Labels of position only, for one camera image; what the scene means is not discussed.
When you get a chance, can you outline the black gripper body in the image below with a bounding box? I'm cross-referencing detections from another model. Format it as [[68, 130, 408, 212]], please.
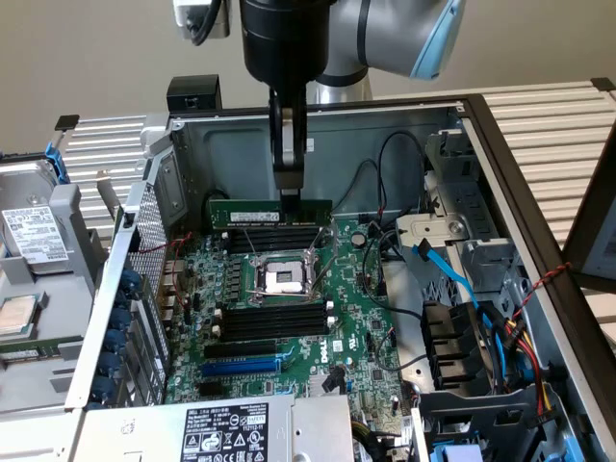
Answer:
[[239, 0, 334, 93]]

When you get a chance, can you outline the green RAM stick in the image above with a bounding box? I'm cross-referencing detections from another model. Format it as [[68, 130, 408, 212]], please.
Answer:
[[0, 339, 64, 363], [209, 197, 334, 227]]

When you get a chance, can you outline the silver socket cover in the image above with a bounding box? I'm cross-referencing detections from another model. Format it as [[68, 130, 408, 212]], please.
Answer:
[[307, 218, 339, 270]]

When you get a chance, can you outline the open metal PC case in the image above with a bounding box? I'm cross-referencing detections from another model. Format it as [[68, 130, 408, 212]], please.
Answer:
[[64, 93, 616, 462]]

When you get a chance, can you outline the CPU socket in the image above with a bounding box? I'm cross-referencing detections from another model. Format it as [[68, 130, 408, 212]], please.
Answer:
[[247, 252, 324, 307]]

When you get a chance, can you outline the black box with port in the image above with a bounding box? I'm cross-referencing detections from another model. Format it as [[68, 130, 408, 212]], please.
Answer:
[[167, 75, 223, 115]]

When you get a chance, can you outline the green Dell motherboard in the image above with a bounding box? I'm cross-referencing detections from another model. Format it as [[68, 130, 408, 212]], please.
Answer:
[[166, 218, 411, 416]]

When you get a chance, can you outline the silver rear port stack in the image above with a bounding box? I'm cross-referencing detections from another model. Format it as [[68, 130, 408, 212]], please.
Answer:
[[161, 259, 187, 323]]

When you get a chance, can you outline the long black expansion slot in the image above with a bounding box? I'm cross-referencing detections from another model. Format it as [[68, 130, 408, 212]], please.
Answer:
[[202, 339, 279, 361]]

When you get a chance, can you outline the blue expansion slot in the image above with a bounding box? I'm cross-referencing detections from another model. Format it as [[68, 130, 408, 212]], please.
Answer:
[[199, 355, 284, 379]]

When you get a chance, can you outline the silver metal disk bay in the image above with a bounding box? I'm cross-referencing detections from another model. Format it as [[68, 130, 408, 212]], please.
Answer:
[[394, 128, 528, 309]]

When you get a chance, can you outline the small silver chipset heat sink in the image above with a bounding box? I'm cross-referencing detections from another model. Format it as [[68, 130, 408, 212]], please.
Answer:
[[307, 372, 348, 398]]

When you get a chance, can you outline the black plastic fan shroud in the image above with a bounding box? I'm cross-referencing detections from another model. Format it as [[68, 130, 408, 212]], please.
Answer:
[[421, 298, 490, 392]]

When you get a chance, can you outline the blue disk carrier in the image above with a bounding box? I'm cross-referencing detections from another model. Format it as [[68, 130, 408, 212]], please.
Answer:
[[44, 139, 73, 187]]

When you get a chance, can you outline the grey parts rack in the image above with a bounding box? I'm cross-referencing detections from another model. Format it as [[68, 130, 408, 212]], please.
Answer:
[[0, 185, 115, 416]]

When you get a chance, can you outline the black power supply label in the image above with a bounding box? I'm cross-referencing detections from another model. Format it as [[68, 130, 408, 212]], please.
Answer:
[[180, 402, 271, 462]]

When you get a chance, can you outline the silver hard disk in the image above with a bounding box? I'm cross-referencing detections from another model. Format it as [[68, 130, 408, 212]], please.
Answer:
[[0, 159, 73, 276]]

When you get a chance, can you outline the silver power supply unit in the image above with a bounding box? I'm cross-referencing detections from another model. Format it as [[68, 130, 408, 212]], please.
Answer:
[[71, 393, 355, 462]]

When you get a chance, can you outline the silver CPU chip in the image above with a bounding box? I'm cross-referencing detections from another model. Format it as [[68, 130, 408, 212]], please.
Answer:
[[0, 292, 42, 337]]

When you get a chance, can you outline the black case side panel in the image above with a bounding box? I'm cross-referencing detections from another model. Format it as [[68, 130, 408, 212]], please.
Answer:
[[561, 139, 616, 290]]

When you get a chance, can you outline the blue plastic tab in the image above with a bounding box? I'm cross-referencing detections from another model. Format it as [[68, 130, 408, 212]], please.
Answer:
[[429, 442, 485, 462]]

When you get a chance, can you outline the low looped black wire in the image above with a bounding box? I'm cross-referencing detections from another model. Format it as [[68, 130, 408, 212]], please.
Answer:
[[331, 158, 382, 216]]

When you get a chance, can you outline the black camera cable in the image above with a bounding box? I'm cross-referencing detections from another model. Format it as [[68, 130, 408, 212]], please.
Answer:
[[191, 0, 223, 48]]

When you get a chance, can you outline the tall looped black wire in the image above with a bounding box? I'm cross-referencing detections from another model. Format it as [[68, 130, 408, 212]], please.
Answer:
[[376, 131, 428, 218]]

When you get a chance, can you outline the thin red wire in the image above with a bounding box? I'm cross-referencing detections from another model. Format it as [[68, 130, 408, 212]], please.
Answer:
[[137, 232, 196, 309]]

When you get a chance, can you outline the blue flat SATA wire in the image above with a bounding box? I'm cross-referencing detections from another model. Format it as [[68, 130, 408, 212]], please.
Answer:
[[412, 238, 483, 310]]

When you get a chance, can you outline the yellow black supply wire bundle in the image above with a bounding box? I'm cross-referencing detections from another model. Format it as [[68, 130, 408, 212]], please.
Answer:
[[350, 418, 410, 462]]

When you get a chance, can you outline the red black twisted wire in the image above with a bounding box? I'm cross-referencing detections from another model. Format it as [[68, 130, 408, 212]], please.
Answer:
[[509, 261, 575, 323]]

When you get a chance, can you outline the red yellow power wire bundle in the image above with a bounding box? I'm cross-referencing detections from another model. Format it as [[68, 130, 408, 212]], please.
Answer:
[[480, 300, 559, 427]]

